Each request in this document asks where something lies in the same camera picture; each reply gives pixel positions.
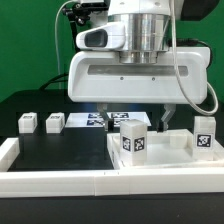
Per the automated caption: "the black cable bundle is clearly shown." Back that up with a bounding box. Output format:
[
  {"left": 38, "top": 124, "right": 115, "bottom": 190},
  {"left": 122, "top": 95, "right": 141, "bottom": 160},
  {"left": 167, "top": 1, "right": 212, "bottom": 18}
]
[{"left": 39, "top": 73, "right": 70, "bottom": 92}]

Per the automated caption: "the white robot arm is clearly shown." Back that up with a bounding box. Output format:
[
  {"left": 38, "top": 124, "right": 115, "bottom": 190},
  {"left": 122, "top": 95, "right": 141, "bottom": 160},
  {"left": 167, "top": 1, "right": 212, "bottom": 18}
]
[{"left": 68, "top": 0, "right": 220, "bottom": 129}]

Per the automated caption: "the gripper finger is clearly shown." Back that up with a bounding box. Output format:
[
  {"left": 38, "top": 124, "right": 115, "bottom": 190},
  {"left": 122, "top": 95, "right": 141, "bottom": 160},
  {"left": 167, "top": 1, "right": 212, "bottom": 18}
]
[
  {"left": 97, "top": 103, "right": 112, "bottom": 132},
  {"left": 157, "top": 104, "right": 176, "bottom": 132}
]

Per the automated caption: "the white U-shaped obstacle fence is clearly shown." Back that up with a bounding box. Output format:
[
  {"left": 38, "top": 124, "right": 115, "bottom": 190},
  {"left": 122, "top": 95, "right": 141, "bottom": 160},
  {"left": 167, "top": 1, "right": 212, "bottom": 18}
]
[{"left": 0, "top": 138, "right": 224, "bottom": 198}]

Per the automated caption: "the white AprilTag base sheet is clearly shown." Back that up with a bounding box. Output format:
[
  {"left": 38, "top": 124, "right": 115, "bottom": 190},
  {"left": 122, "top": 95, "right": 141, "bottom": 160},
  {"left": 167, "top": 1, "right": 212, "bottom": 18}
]
[{"left": 65, "top": 112, "right": 151, "bottom": 128}]

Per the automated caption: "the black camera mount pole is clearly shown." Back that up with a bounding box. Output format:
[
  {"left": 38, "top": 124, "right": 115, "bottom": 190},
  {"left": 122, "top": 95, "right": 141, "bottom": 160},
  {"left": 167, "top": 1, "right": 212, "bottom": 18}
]
[{"left": 62, "top": 0, "right": 109, "bottom": 52}]

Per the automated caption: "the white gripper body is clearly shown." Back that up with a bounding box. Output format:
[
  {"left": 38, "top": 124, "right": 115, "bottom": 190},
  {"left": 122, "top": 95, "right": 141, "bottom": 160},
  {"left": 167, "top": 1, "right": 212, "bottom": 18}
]
[{"left": 68, "top": 23, "right": 210, "bottom": 104}]

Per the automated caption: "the white square table top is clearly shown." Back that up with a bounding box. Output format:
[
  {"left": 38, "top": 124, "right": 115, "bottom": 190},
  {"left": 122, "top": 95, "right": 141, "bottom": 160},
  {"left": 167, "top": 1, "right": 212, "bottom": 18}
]
[{"left": 107, "top": 129, "right": 224, "bottom": 169}]

